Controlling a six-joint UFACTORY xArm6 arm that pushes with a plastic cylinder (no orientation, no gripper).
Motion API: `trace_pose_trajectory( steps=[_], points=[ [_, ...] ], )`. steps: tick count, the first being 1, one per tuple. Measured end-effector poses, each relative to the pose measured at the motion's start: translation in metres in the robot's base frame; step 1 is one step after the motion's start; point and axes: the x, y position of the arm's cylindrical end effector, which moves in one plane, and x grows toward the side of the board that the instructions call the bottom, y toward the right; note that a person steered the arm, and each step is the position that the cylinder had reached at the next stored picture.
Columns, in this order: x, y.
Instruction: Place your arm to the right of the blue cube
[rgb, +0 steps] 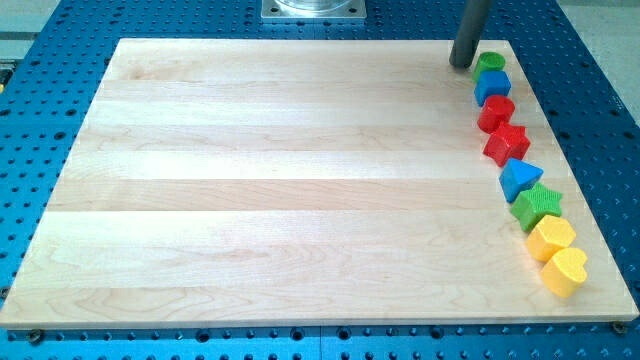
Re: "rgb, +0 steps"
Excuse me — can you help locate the grey cylindrical robot arm rod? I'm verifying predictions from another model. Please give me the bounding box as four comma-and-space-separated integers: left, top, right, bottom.
449, 0, 493, 69

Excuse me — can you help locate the blue cube block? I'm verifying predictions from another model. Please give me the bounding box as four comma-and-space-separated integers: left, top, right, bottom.
474, 70, 512, 107

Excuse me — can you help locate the light wooden board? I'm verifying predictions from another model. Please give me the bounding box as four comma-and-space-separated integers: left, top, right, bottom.
1, 38, 638, 330

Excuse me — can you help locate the red cylinder block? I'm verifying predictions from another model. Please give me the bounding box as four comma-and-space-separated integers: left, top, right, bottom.
477, 95, 515, 133

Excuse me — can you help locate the red star block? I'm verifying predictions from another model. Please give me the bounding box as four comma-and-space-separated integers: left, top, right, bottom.
483, 123, 531, 167

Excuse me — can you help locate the blue triangle block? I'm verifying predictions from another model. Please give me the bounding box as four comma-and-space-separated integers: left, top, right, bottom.
499, 158, 544, 203

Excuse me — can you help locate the green cylinder block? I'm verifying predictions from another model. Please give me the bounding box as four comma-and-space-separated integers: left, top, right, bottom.
472, 51, 506, 82

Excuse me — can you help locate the green star block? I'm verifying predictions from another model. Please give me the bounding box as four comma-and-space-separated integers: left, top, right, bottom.
510, 182, 563, 232

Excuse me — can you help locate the yellow hexagon block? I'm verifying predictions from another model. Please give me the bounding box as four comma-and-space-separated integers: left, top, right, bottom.
525, 215, 577, 262

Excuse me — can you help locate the yellow heart block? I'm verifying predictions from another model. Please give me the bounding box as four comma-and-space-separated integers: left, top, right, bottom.
540, 247, 588, 298

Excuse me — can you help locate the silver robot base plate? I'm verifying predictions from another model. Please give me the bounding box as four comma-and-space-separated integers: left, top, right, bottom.
261, 0, 367, 20

